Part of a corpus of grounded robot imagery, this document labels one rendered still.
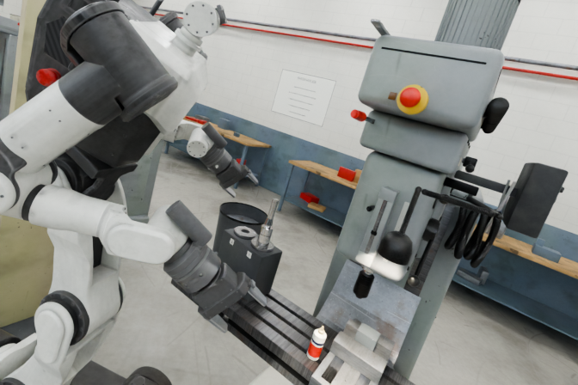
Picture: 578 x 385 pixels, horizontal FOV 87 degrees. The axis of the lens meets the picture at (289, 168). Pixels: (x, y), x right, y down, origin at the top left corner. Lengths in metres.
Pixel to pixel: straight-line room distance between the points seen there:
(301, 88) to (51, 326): 5.47
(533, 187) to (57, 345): 1.32
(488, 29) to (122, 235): 1.09
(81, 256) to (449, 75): 0.92
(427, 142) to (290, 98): 5.37
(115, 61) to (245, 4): 6.89
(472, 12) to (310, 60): 5.02
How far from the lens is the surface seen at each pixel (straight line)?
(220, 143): 1.07
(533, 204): 1.13
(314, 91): 5.85
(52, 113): 0.58
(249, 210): 3.19
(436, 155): 0.79
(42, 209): 0.65
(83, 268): 0.93
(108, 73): 0.54
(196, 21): 0.71
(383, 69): 0.74
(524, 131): 5.16
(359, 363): 1.03
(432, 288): 1.38
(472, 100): 0.70
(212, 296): 0.68
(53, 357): 1.05
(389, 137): 0.81
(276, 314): 1.23
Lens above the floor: 1.67
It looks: 11 degrees down
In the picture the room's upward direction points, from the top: 17 degrees clockwise
